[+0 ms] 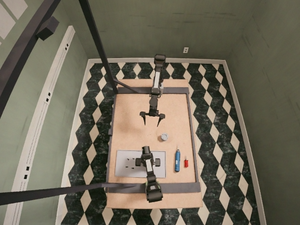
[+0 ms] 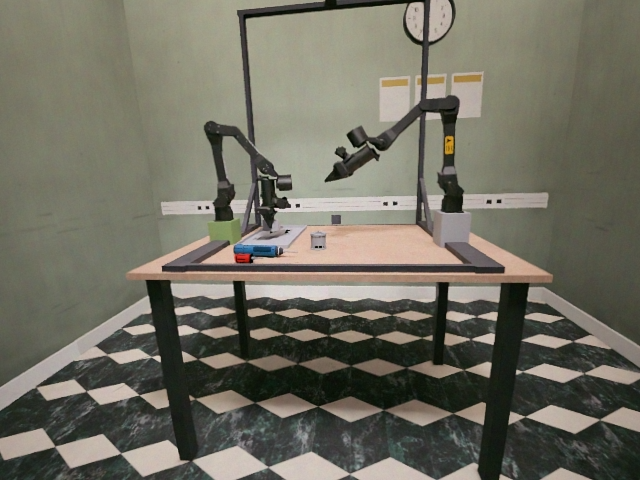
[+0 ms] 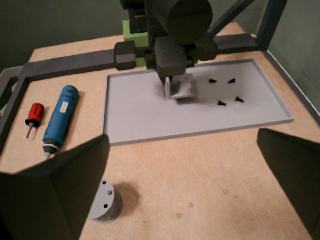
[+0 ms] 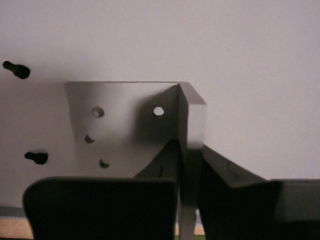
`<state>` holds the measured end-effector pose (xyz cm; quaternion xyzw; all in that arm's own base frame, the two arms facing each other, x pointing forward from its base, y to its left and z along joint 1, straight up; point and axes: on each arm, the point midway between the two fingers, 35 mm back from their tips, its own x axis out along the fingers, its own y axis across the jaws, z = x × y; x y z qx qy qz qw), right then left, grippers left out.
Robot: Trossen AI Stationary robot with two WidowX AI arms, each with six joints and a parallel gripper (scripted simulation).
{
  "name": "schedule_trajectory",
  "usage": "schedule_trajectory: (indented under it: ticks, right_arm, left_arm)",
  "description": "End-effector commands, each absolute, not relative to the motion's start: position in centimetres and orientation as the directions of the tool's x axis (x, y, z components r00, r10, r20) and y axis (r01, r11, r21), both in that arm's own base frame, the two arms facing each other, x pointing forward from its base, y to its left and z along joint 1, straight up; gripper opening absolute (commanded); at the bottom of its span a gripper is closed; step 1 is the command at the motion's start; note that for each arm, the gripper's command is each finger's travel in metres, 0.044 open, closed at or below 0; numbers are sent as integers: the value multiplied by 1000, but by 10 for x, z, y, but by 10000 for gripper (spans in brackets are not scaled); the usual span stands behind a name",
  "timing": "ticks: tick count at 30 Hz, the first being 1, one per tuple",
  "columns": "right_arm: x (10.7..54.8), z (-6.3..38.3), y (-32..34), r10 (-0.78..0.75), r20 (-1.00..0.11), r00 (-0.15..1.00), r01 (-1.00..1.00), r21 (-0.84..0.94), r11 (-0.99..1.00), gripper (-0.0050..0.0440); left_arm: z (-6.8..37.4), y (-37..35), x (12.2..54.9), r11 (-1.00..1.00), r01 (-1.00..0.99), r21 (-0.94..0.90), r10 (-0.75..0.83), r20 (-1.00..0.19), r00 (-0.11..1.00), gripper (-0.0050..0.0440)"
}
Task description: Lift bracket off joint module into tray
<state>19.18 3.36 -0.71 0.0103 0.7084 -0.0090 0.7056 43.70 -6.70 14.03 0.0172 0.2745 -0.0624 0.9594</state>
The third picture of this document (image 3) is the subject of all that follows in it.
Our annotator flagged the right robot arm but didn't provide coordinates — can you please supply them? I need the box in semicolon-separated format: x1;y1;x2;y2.
120;0;213;78

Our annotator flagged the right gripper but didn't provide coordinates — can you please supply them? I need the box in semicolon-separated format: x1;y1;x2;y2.
113;14;218;85

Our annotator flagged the red-handled screwdriver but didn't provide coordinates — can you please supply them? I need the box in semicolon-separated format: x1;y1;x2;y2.
25;103;45;138

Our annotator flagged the blue power screwdriver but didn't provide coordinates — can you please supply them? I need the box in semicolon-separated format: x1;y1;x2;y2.
42;85;78;159

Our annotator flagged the grey cylinder with screw holes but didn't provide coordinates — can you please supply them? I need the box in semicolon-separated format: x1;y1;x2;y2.
88;178;123;224

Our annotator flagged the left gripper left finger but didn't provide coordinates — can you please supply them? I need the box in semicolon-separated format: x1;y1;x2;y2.
0;134;111;240

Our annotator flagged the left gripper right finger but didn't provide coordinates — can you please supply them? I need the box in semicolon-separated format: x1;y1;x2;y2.
256;127;320;240

